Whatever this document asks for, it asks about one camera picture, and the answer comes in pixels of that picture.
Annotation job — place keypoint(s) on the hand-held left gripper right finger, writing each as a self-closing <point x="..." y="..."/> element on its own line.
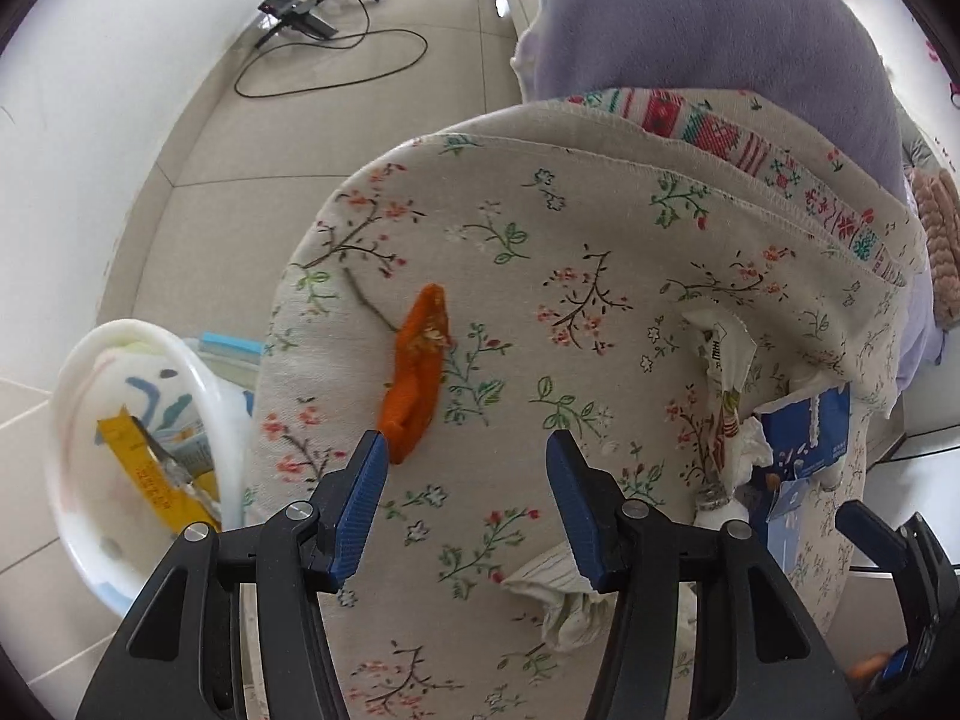
<point x="577" y="510"/>

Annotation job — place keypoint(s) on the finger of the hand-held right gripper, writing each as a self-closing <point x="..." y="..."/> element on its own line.
<point x="870" y="536"/>

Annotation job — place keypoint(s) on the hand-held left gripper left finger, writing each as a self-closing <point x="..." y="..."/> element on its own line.
<point x="364" y="495"/>

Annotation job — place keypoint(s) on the orange peel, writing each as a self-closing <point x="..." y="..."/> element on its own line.
<point x="416" y="382"/>

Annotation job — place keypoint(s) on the white plastic bin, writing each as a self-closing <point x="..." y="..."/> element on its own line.
<point x="82" y="390"/>

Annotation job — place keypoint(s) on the crumpled striped white paper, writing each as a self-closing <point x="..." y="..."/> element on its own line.
<point x="562" y="615"/>

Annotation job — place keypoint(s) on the crushed blue carton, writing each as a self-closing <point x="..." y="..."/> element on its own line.
<point x="821" y="427"/>

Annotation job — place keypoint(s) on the white tube packet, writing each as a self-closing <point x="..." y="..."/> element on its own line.
<point x="189" y="451"/>

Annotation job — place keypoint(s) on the crumpled white printed wrapper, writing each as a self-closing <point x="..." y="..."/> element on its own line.
<point x="720" y="390"/>

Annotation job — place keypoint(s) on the light blue box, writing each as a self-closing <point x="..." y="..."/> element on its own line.
<point x="229" y="349"/>

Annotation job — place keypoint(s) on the yellow snack packet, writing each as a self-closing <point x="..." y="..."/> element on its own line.
<point x="127" y="442"/>

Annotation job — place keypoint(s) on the floral beige cloth cover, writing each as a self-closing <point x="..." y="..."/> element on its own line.
<point x="600" y="240"/>

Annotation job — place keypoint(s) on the pink knitted plush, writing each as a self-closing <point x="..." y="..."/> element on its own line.
<point x="941" y="225"/>

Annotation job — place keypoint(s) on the white printed cloth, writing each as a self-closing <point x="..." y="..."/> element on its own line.
<point x="916" y="150"/>

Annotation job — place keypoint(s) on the patterned knit blanket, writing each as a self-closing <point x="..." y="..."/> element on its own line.
<point x="720" y="131"/>

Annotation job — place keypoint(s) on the lavender fleece blanket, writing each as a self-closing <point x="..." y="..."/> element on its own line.
<point x="712" y="22"/>

